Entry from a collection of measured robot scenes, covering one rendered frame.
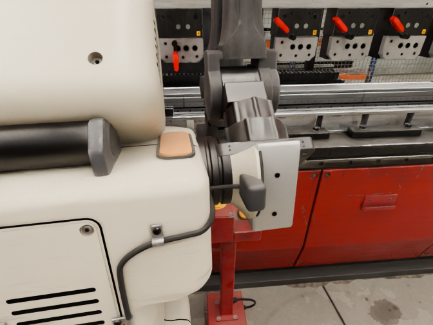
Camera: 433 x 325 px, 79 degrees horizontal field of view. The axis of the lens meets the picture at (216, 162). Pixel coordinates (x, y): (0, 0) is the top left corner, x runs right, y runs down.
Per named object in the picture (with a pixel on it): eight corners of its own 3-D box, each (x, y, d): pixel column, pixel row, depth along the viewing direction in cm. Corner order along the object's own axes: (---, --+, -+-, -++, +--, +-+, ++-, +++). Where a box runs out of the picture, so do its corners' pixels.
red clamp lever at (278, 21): (278, 15, 84) (297, 37, 87) (274, 15, 87) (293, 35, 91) (273, 20, 84) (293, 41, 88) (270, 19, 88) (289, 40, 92)
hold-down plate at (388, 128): (352, 138, 109) (354, 131, 108) (345, 133, 114) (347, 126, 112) (420, 135, 111) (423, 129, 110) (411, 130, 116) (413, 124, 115)
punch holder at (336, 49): (327, 60, 96) (338, 8, 88) (317, 56, 103) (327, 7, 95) (366, 59, 97) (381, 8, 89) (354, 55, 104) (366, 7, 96)
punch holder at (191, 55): (160, 63, 92) (154, 8, 83) (162, 59, 99) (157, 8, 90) (203, 62, 93) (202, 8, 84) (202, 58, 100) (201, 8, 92)
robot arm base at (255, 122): (216, 156, 29) (317, 147, 31) (207, 95, 32) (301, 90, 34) (210, 180, 37) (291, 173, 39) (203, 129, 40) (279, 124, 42)
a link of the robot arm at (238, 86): (229, 111, 33) (270, 109, 34) (218, 50, 37) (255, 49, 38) (221, 144, 42) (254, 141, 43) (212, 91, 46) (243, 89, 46)
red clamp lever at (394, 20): (397, 15, 87) (411, 36, 90) (389, 14, 90) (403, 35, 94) (392, 20, 87) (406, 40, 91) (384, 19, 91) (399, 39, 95)
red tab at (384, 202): (363, 211, 119) (368, 198, 116) (361, 207, 121) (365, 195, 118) (394, 209, 121) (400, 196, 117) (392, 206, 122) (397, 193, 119)
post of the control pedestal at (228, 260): (220, 316, 122) (221, 231, 94) (220, 305, 126) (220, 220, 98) (232, 315, 122) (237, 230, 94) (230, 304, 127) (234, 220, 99)
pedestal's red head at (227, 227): (202, 244, 89) (200, 202, 79) (200, 212, 102) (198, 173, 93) (260, 240, 90) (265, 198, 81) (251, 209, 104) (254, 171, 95)
